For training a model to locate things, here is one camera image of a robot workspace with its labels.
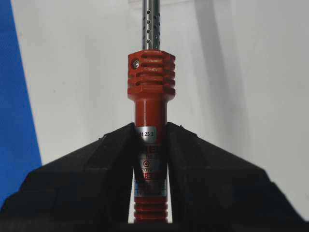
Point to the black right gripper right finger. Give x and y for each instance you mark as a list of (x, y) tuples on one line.
[(213, 190)]

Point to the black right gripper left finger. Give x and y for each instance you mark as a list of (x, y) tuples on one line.
[(87, 190)]

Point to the red soldering iron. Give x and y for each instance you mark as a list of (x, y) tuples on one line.
[(150, 85)]

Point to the blue cloth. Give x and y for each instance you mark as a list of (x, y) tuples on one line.
[(19, 150)]

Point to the white board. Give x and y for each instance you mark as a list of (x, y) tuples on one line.
[(242, 76)]

